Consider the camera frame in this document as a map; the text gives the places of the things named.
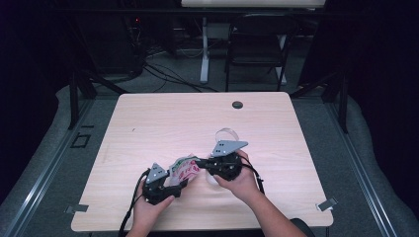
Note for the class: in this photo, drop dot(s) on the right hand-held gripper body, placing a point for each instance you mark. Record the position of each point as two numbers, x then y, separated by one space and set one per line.
227 146

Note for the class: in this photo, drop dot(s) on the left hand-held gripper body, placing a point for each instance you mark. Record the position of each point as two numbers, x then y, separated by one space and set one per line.
156 173

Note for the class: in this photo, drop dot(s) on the pink and white packet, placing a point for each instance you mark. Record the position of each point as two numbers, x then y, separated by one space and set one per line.
184 171

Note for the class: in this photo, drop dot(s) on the person's left hand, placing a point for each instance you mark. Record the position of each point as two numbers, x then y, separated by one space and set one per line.
145 214

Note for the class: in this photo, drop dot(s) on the person's right hand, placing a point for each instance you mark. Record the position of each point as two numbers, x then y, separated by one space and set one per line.
243 184

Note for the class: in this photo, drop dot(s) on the grey tape piece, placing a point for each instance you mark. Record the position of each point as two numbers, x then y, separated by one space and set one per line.
327 204
77 208

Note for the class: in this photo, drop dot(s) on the black metal stand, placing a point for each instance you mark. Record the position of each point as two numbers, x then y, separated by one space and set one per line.
343 102
74 98

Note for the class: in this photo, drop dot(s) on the black folding chair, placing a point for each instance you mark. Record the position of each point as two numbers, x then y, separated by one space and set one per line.
260 33

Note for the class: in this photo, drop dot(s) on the dark equipment cabinet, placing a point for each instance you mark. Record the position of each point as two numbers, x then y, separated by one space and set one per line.
112 42

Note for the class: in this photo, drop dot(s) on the white desk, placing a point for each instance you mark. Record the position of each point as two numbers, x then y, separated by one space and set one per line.
250 2

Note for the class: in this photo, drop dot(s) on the dark curtain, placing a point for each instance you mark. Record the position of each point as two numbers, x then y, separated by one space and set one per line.
26 82
385 82

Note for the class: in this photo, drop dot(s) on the aluminium floor rail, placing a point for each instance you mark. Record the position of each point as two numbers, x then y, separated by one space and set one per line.
359 171
42 171

